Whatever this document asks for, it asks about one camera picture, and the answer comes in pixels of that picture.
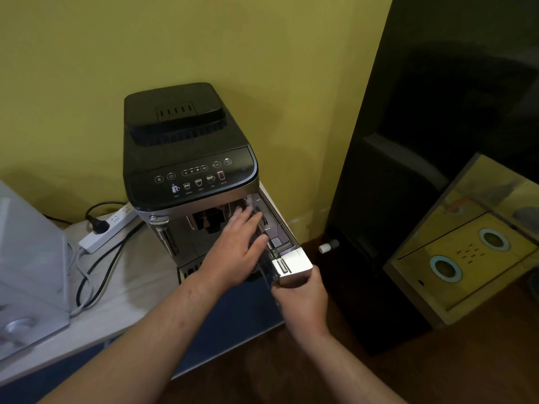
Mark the person's left hand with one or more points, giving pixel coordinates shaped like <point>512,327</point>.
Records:
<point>229,256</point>

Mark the person's right hand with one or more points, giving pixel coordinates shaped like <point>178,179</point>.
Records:
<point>305,305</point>

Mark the person's left thumb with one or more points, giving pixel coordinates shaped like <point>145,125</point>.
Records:
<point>260,244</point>

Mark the person's right thumb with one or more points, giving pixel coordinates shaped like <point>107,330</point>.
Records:
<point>281,287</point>

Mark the clear water tank silver front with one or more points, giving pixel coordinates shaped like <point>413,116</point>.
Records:
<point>293,267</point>

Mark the person's right forearm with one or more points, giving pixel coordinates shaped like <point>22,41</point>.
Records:
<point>349,370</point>

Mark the person's left forearm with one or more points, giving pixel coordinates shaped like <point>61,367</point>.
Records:
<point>143,340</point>

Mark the white cylindrical door stopper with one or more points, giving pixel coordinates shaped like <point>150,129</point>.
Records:
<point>327,246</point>

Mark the black drip tray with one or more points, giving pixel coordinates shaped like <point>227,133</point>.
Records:
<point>189,271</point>

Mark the silver steam wand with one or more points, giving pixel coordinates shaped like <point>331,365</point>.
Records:
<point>165,235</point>

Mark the black and silver coffee machine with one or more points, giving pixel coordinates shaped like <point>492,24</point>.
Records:
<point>185,164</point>

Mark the white power strip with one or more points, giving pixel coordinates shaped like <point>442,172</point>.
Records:
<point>120,225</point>

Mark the black bean hopper lid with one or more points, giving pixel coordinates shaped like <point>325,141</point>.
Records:
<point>177,115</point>

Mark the black power plug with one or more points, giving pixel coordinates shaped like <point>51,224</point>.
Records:
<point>99,222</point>

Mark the tall black cabinet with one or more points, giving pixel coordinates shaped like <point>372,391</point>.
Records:
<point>421,121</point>

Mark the wooden box with mirrored side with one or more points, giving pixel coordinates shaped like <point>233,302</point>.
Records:
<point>484,269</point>

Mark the white translucent appliance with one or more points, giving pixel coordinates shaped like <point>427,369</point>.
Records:
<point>29,269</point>

